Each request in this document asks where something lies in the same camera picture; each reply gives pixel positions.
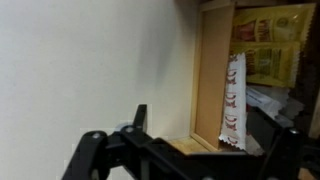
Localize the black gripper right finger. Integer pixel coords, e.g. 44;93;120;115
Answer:
248;107;304;180

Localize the yellow relish packet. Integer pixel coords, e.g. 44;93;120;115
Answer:
229;41;301;88
232;3;316;44

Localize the white ketchup packets pile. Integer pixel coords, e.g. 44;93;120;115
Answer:
246;84;305;128

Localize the wooden tiered condiment organizer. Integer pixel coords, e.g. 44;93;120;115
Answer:
168;0;320;158

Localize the white ketchup packet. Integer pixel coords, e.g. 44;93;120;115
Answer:
218;53;248;150

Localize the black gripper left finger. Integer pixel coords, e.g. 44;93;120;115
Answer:
61;104;208;180

